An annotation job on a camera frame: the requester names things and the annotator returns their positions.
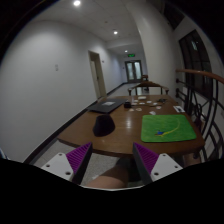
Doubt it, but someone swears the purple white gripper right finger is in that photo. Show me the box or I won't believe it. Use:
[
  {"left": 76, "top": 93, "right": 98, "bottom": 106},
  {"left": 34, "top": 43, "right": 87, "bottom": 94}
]
[{"left": 133, "top": 143, "right": 182, "bottom": 185}]

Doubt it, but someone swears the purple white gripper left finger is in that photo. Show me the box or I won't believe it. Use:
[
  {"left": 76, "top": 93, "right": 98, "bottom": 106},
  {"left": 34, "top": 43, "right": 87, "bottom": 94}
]
[{"left": 42, "top": 142, "right": 93, "bottom": 185}]

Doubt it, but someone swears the green mouse pad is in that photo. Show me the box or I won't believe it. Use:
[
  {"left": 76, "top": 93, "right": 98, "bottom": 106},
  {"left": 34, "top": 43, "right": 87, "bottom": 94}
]
[{"left": 141, "top": 115, "right": 196, "bottom": 143}]

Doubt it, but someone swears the black computer mouse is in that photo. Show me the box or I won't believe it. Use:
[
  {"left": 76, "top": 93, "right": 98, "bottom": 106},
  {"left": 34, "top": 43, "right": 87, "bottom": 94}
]
[{"left": 93, "top": 114, "right": 115, "bottom": 137}]

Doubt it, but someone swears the person's leg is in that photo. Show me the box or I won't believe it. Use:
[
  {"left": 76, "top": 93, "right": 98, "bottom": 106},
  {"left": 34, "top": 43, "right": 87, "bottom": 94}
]
[{"left": 87, "top": 158, "right": 141, "bottom": 189}]

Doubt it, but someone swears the white card on table edge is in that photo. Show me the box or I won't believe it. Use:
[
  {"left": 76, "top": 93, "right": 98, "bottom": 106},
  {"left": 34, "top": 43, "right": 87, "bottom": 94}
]
[{"left": 173, "top": 106, "right": 185, "bottom": 113}]

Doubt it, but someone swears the small black box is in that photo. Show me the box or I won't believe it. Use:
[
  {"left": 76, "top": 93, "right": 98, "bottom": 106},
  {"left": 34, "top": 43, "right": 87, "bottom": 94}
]
[{"left": 124, "top": 102, "right": 131, "bottom": 108}]

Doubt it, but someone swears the black closed laptop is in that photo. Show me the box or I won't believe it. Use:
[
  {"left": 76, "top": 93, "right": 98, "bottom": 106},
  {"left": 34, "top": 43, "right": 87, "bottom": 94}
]
[{"left": 88, "top": 99, "right": 126, "bottom": 113}]

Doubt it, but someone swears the wooden chair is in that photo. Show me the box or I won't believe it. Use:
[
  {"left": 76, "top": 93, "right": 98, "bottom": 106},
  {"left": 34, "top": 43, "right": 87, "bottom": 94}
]
[{"left": 128, "top": 81, "right": 169, "bottom": 96}]

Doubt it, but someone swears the wooden handrail with metal railing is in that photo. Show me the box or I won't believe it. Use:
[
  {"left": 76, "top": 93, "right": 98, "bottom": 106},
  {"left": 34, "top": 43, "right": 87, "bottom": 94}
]
[{"left": 176, "top": 69, "right": 224, "bottom": 162}]

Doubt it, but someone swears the glass double door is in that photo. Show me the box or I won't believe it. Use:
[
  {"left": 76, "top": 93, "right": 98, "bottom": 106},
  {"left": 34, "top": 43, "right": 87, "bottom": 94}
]
[{"left": 125, "top": 60, "right": 142, "bottom": 82}]

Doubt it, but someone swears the dark window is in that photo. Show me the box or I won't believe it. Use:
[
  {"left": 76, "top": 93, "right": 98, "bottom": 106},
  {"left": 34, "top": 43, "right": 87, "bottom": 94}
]
[{"left": 179, "top": 30, "right": 213, "bottom": 97}]

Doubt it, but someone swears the wooden door in wall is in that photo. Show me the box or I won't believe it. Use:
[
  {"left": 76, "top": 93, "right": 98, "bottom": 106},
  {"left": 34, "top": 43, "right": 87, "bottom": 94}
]
[{"left": 89, "top": 51, "right": 106, "bottom": 99}]

